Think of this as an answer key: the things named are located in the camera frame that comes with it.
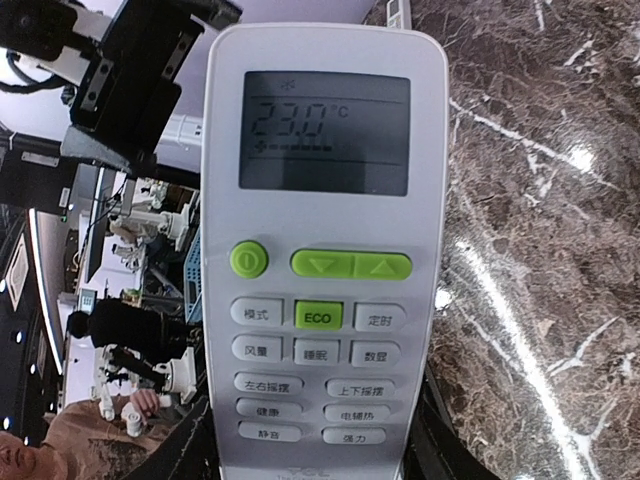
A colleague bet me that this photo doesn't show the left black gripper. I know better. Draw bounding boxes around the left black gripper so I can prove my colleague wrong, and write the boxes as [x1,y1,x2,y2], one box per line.
[60,1,242,173]

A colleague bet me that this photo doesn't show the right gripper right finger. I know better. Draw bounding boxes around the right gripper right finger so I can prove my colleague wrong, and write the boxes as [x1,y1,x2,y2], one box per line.
[407,364,498,480]

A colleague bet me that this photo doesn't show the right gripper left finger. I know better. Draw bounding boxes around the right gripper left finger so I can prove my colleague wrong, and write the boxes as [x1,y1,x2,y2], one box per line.
[144,398,220,480]

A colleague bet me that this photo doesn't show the white remote green buttons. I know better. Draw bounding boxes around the white remote green buttons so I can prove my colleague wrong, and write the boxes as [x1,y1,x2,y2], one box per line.
[201,23,449,479]

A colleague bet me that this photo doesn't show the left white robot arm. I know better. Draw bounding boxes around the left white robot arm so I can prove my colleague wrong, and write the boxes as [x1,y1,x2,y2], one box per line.
[60,1,242,176]

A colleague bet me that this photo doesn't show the white remote on left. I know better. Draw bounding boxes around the white remote on left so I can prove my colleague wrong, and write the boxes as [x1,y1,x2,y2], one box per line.
[386,0,412,30]

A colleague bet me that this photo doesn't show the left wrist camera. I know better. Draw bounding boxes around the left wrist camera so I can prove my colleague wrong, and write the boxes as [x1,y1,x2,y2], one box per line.
[0,0,121,94]

